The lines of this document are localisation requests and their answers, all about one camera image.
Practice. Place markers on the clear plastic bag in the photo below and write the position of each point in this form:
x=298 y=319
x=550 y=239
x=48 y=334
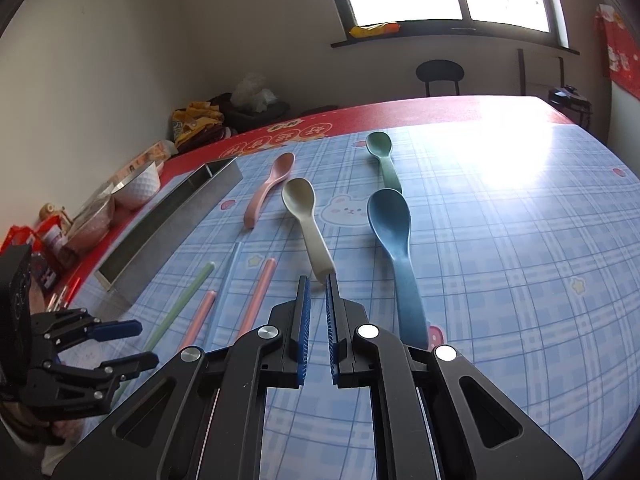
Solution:
x=255 y=91

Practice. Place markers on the glass bowl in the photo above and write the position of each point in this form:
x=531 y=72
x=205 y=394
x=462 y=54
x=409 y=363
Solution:
x=92 y=222

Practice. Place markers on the red printed cloth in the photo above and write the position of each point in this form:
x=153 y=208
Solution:
x=620 y=50

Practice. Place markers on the blue plaid table mat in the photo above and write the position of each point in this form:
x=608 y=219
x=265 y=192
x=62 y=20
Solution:
x=500 y=260

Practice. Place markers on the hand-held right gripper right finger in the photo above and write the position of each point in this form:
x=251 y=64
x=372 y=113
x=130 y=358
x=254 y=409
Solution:
x=331 y=332

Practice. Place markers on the person's left hand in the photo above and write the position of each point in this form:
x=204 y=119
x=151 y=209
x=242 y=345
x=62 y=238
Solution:
x=12 y=412

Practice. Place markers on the orange white snack packet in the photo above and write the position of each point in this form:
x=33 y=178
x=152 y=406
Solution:
x=150 y=152

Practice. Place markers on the red tablecloth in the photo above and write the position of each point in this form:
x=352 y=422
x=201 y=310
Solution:
x=400 y=110

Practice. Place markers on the red package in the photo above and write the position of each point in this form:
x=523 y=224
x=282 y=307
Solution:
x=17 y=237

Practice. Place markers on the black appliance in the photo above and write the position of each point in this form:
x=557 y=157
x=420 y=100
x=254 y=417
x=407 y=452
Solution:
x=570 y=100

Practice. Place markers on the yellow packet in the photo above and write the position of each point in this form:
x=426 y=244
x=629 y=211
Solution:
x=375 y=30

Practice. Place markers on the green spoon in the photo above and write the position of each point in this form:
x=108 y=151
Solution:
x=380 y=147

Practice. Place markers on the green chopstick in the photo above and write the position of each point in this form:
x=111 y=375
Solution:
x=185 y=297

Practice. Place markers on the yellow snack bag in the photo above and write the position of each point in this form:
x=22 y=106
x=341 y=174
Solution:
x=195 y=122

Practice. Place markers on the blue spoon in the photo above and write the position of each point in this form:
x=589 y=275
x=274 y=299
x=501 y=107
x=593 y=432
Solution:
x=390 y=220

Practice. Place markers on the metal utensil tray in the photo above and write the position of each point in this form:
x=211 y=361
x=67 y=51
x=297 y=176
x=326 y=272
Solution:
x=165 y=220

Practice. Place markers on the black round stool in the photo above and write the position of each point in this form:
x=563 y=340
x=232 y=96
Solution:
x=440 y=71

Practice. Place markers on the pink spoon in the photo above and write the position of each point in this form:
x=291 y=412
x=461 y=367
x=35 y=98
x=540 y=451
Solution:
x=265 y=190

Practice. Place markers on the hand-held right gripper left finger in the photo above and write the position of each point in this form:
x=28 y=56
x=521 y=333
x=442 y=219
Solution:
x=301 y=332

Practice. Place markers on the beige spoon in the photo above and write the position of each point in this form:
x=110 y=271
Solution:
x=300 y=200

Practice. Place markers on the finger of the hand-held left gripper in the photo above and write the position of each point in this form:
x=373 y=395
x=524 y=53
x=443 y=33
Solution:
x=132 y=362
x=117 y=330

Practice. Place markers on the small jar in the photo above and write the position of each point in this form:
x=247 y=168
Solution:
x=52 y=235

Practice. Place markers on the pink chopstick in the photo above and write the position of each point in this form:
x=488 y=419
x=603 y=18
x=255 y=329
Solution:
x=200 y=317
x=257 y=295

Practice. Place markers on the dark wooden chair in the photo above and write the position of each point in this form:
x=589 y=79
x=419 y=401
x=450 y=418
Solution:
x=522 y=72

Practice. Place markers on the white dimpled bowl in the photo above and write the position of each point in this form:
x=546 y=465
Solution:
x=137 y=185

